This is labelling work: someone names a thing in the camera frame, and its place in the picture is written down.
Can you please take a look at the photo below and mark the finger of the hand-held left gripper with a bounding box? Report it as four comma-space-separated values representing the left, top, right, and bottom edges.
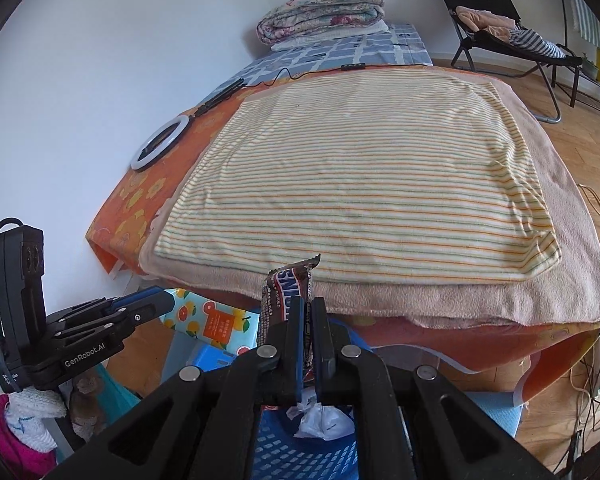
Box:
92, 286, 176, 341
55, 296, 126, 328

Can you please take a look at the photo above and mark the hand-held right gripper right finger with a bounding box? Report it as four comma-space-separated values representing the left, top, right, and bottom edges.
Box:
309, 296, 561, 480

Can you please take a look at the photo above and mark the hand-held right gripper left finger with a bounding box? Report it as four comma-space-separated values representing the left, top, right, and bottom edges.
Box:
45, 296, 306, 480

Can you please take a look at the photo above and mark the white tissue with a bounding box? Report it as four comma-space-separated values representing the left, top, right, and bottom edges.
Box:
287, 387, 356, 441

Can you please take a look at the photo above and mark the white citrus print packet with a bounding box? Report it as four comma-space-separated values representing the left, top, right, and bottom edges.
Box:
161, 287, 262, 356

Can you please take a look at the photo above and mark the brown snack bar wrapper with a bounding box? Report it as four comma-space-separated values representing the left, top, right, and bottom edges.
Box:
259, 254, 323, 411

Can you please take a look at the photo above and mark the blue plastic basket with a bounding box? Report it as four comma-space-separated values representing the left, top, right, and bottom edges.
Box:
250, 310, 381, 480

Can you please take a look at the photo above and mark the white knitted cloth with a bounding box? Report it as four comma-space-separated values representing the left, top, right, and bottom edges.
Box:
5, 385, 68, 456

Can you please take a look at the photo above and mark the teal cloth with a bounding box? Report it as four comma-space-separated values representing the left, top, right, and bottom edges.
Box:
95, 360, 141, 411

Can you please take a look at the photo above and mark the brown plush slipper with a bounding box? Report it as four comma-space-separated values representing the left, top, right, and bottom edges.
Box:
67, 375, 111, 441

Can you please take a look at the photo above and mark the magenta cloth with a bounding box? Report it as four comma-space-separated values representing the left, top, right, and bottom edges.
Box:
0, 392, 56, 480

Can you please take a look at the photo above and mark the orange floral bed sheet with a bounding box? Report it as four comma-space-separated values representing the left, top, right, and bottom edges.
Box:
85, 72, 600, 406

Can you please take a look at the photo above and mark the beige towel blanket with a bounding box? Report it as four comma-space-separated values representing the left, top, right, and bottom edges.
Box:
137, 67, 600, 328

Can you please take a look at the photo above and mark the striped blanket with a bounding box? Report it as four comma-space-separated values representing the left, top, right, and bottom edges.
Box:
152, 80, 563, 286

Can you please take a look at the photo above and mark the black folded stand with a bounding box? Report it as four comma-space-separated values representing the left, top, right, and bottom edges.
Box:
192, 77, 248, 116

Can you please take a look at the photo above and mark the flat black device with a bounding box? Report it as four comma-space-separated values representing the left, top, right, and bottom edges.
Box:
570, 430, 600, 476

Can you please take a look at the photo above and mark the blue plaid bed sheet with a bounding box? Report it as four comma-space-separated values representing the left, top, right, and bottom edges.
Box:
230, 21, 433, 88

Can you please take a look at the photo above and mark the white pillow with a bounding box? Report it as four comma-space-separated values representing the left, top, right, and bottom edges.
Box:
270, 20, 391, 52

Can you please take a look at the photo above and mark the folded floral quilt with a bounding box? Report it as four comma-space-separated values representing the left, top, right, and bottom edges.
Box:
256, 0, 386, 46

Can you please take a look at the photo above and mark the pink cloth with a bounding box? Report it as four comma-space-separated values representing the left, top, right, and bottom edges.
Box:
454, 5, 518, 43

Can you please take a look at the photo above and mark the grey striped cloth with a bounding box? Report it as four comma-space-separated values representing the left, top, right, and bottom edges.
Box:
507, 27, 566, 60

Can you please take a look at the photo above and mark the small potted plant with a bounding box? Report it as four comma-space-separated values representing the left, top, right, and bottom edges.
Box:
580, 52, 600, 81

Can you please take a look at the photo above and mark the black metal rack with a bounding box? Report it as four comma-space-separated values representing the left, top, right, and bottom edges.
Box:
555, 0, 600, 126

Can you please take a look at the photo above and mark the green striped towel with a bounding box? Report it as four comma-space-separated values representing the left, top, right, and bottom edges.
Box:
565, 0, 600, 48

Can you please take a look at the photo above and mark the white ring light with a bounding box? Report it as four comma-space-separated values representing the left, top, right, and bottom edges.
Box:
130, 114, 191, 172

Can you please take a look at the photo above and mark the thin black cable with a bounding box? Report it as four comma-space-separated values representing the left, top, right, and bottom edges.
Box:
242, 66, 346, 88

